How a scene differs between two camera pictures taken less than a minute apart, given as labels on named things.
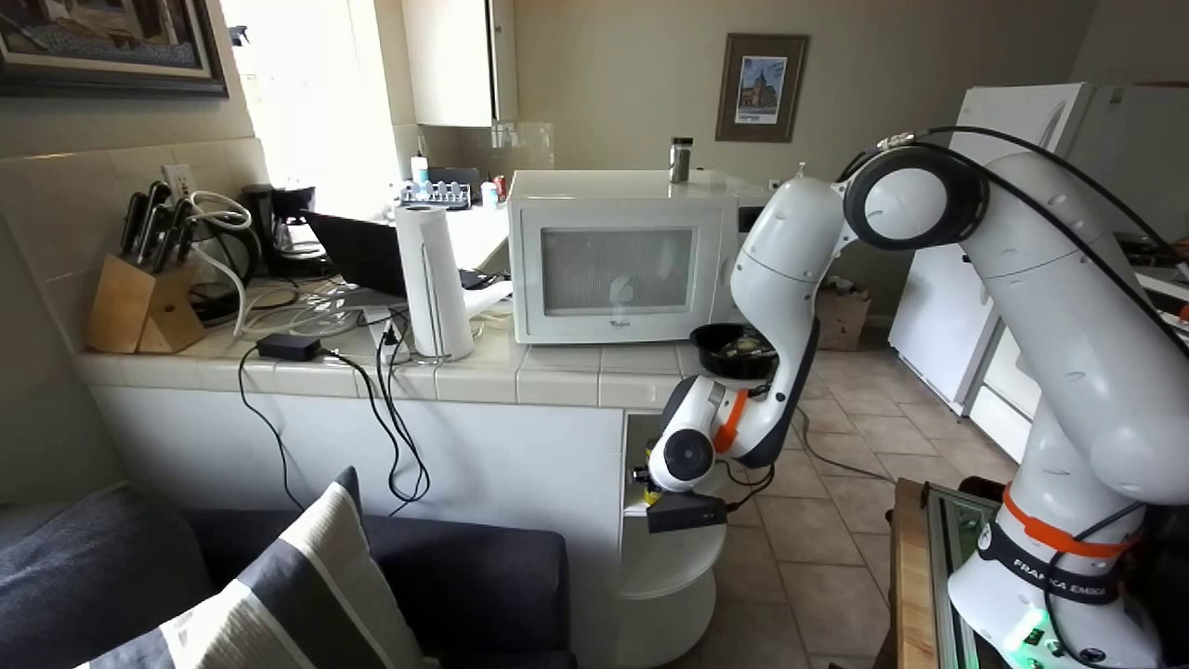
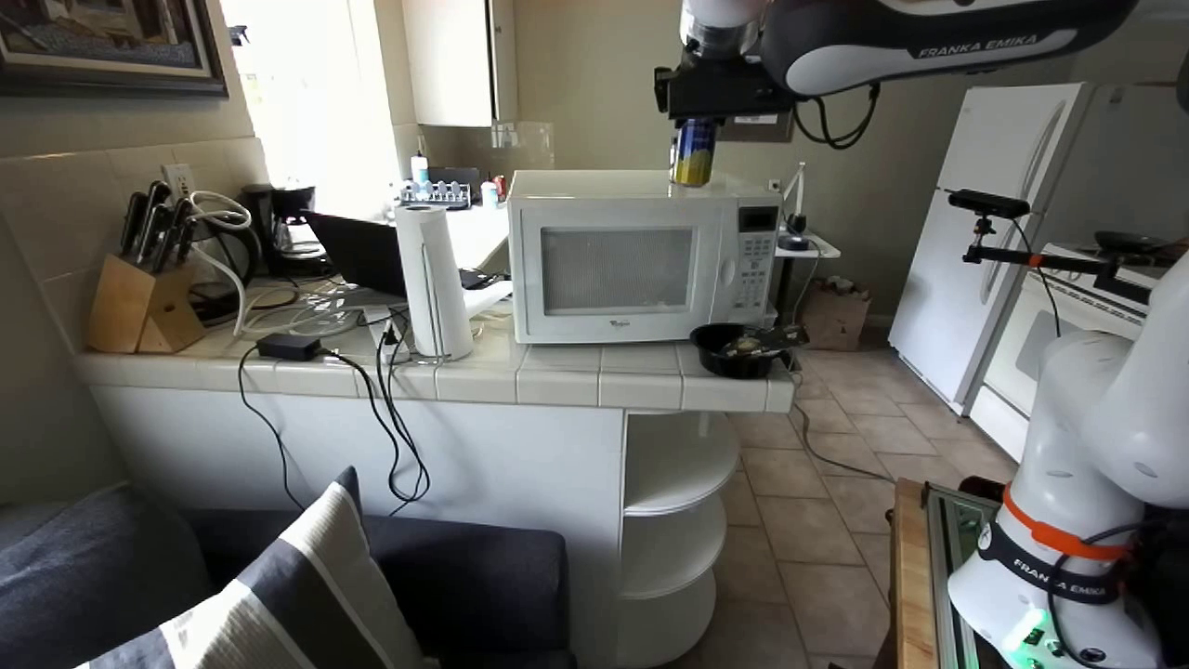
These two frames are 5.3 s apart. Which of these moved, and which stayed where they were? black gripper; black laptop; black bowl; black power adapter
Moved: black gripper
Stayed: black bowl; black laptop; black power adapter
